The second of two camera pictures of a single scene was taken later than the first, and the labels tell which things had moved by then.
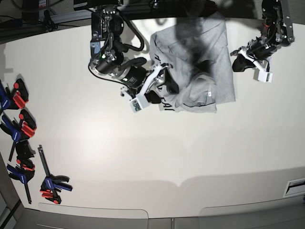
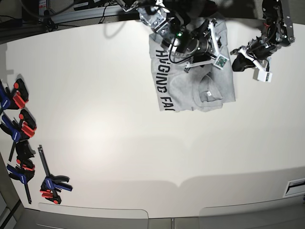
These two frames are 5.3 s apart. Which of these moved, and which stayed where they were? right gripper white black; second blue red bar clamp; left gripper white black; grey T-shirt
Moved: left gripper white black
Stayed: grey T-shirt; right gripper white black; second blue red bar clamp
